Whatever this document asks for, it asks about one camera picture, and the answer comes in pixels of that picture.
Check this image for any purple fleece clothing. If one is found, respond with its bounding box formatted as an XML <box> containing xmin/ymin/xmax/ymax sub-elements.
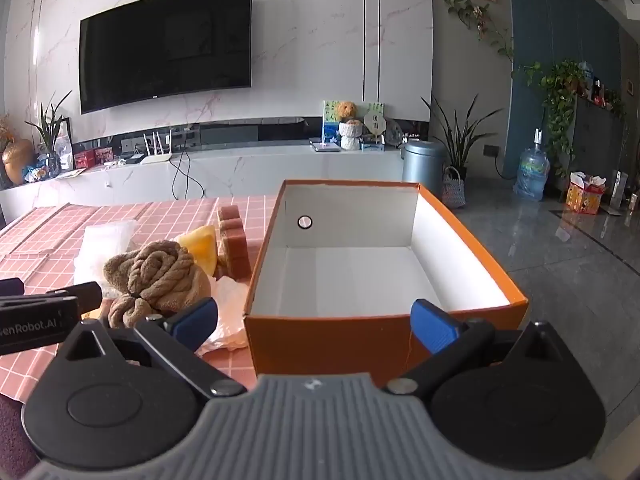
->
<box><xmin>0</xmin><ymin>394</ymin><xmax>42</xmax><ymax>480</ymax></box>

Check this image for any white floor device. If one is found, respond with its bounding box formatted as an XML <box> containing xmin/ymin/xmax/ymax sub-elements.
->
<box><xmin>607</xmin><ymin>170</ymin><xmax>630</xmax><ymax>216</ymax></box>

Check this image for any grey set-top box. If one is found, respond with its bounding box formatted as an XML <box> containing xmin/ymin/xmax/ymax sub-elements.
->
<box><xmin>200</xmin><ymin>123</ymin><xmax>260</xmax><ymax>149</ymax></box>

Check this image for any white router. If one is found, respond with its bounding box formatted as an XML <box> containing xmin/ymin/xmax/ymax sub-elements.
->
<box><xmin>140</xmin><ymin>130</ymin><xmax>174</xmax><ymax>165</ymax></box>

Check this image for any white wrapper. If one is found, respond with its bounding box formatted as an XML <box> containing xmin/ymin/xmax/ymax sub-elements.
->
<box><xmin>200</xmin><ymin>275</ymin><xmax>251</xmax><ymax>357</ymax></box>

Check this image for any plant in glass vase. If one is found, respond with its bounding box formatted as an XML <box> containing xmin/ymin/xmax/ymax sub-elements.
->
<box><xmin>25</xmin><ymin>91</ymin><xmax>74</xmax><ymax>179</ymax></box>

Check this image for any clear plastic bag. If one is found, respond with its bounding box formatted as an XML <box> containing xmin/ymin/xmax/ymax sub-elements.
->
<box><xmin>74</xmin><ymin>220</ymin><xmax>139</xmax><ymax>286</ymax></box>

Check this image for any gold vase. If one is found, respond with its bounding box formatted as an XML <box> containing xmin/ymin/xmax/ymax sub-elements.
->
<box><xmin>1</xmin><ymin>138</ymin><xmax>37</xmax><ymax>186</ymax></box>

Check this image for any black wall television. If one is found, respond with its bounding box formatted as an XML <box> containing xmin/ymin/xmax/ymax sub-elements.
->
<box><xmin>79</xmin><ymin>0</ymin><xmax>252</xmax><ymax>115</ymax></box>

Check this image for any black cable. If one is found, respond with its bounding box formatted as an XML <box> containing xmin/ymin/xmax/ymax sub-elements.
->
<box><xmin>170</xmin><ymin>152</ymin><xmax>206</xmax><ymax>200</ymax></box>

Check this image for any round paper fan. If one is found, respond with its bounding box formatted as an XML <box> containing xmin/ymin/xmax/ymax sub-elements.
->
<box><xmin>359</xmin><ymin>112</ymin><xmax>387</xmax><ymax>144</ymax></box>

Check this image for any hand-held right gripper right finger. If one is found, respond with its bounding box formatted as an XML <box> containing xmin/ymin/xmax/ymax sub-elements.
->
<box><xmin>386</xmin><ymin>299</ymin><xmax>569</xmax><ymax>396</ymax></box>

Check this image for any grey cabinet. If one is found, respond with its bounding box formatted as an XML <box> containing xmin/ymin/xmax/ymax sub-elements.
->
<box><xmin>570</xmin><ymin>94</ymin><xmax>631</xmax><ymax>201</ymax></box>

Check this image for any hanging vine plant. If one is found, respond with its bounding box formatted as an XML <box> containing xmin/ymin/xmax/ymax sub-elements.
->
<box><xmin>445</xmin><ymin>0</ymin><xmax>516</xmax><ymax>61</ymax></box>

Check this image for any white marble TV console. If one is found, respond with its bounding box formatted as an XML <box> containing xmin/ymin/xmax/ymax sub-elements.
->
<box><xmin>0</xmin><ymin>139</ymin><xmax>417</xmax><ymax>222</ymax></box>

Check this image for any woven basket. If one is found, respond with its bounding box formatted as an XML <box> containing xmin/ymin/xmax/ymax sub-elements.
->
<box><xmin>441</xmin><ymin>166</ymin><xmax>467</xmax><ymax>210</ymax></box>

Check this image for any trailing pothos plant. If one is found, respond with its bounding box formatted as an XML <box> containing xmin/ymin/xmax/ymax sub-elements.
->
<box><xmin>512</xmin><ymin>60</ymin><xmax>589</xmax><ymax>176</ymax></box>

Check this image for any pink checked tablecloth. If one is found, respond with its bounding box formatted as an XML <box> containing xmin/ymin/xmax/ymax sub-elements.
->
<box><xmin>0</xmin><ymin>195</ymin><xmax>282</xmax><ymax>407</ymax></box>

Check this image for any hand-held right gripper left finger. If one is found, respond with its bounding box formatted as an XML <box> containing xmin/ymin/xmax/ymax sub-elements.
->
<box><xmin>60</xmin><ymin>297</ymin><xmax>248</xmax><ymax>401</ymax></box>

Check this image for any long-leaf potted plant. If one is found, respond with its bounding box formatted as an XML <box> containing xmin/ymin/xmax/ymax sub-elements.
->
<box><xmin>421</xmin><ymin>94</ymin><xmax>504</xmax><ymax>181</ymax></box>

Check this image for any grey metal trash can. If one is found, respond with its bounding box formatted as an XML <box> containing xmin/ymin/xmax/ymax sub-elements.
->
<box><xmin>402</xmin><ymin>139</ymin><xmax>448</xmax><ymax>196</ymax></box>

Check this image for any orange cardboard box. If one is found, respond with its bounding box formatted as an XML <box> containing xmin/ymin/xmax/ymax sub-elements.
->
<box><xmin>242</xmin><ymin>179</ymin><xmax>529</xmax><ymax>388</ymax></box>

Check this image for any brown knotted towel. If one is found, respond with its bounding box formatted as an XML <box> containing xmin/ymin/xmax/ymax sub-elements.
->
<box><xmin>102</xmin><ymin>240</ymin><xmax>213</xmax><ymax>329</ymax></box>

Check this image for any red gift box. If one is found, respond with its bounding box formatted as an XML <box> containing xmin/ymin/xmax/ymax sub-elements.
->
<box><xmin>566</xmin><ymin>171</ymin><xmax>607</xmax><ymax>216</ymax></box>

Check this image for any green blue picture book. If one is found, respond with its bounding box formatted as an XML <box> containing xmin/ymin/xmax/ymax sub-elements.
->
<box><xmin>322</xmin><ymin>100</ymin><xmax>342</xmax><ymax>144</ymax></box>

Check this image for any blue water bottle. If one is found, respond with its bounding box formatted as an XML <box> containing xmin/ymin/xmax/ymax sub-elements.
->
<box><xmin>513</xmin><ymin>147</ymin><xmax>551</xmax><ymax>202</ymax></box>

